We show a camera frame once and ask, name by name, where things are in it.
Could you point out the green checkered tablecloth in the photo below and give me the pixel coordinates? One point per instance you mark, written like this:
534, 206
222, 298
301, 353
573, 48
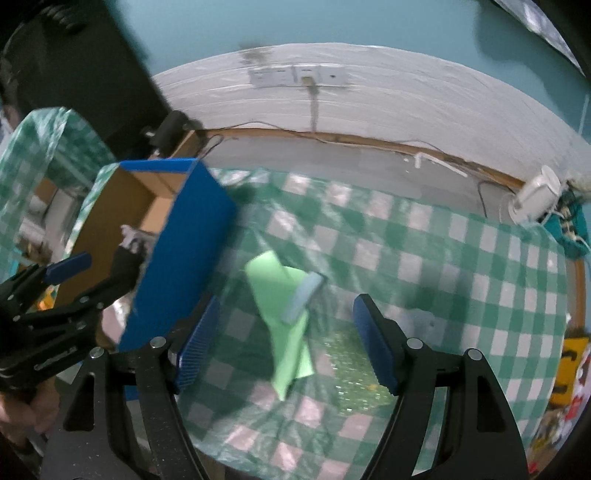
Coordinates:
438, 277

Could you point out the green bubble wrap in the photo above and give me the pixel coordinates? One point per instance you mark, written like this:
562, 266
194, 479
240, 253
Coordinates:
346, 369

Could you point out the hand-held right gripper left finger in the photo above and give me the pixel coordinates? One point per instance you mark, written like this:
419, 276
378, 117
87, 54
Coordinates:
198, 341

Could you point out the white plastic strip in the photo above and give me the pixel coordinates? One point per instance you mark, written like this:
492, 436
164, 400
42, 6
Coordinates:
438, 165

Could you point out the teal plastic basket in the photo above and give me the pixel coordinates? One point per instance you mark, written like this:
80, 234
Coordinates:
572, 233

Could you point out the cardboard box with blue rim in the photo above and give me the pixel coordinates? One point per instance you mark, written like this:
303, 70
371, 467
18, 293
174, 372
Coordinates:
184, 249

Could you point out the silver foil curtain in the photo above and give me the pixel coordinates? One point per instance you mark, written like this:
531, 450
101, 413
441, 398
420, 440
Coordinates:
540, 27

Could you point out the white electric kettle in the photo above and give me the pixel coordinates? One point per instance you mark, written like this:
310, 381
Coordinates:
535, 194

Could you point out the brown cardboard piece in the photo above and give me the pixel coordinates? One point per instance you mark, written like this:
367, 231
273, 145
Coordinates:
189, 145

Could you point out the light green paper sheet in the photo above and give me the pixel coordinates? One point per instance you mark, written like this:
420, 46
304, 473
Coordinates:
277, 295

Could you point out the green checkered plastic cover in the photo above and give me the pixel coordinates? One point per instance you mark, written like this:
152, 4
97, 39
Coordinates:
27, 152

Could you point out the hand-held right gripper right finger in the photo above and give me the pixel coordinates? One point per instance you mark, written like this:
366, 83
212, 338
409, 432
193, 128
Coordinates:
376, 341

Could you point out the white plastic bag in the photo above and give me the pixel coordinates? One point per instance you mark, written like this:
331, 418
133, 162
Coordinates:
131, 240

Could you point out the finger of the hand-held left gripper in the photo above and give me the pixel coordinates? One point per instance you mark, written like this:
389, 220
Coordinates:
69, 267
115, 277

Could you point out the white wall socket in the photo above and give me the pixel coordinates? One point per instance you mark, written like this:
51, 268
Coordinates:
282, 75
333, 75
305, 74
261, 76

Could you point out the person's left hand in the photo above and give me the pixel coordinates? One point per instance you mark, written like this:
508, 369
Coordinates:
32, 410

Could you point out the black cabinet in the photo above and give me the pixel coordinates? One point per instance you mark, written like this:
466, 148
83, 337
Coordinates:
83, 60

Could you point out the yellow printed bag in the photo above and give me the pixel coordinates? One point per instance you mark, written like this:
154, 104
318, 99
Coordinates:
570, 369

